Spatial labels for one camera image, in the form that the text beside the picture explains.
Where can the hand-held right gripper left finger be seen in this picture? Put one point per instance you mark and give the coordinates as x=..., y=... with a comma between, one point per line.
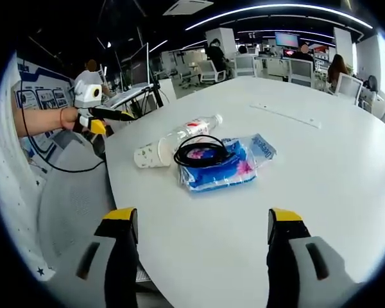
x=115, y=256

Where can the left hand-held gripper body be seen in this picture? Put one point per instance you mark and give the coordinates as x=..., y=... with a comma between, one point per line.
x=87, y=96

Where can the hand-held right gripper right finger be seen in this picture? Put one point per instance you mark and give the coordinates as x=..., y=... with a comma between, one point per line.
x=295, y=256

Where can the white printed paper cup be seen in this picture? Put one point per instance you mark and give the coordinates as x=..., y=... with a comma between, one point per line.
x=151, y=156

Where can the clear plastic water bottle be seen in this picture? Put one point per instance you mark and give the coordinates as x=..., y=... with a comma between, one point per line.
x=192, y=126

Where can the blue floral tissue packet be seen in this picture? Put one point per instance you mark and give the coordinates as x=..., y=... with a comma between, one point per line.
x=226, y=163

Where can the person's left hand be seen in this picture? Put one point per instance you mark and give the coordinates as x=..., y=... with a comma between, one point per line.
x=67, y=118

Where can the red wrist band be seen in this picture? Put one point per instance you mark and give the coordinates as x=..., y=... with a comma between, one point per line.
x=61, y=118

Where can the tilted monitor on stand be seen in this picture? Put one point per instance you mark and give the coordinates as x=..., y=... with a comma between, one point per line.
x=139, y=69

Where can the white table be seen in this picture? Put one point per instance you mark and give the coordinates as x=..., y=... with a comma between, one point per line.
x=276, y=199

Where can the person's white starred clothing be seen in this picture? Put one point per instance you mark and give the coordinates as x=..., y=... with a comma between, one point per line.
x=16, y=179

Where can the white office chair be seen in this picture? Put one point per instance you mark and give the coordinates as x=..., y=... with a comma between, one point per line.
x=245, y=65
x=211, y=72
x=301, y=72
x=349, y=87

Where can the computer monitor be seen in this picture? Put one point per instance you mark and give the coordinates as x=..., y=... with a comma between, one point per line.
x=287, y=40

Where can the wall poster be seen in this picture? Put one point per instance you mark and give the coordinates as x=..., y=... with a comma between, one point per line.
x=41, y=106

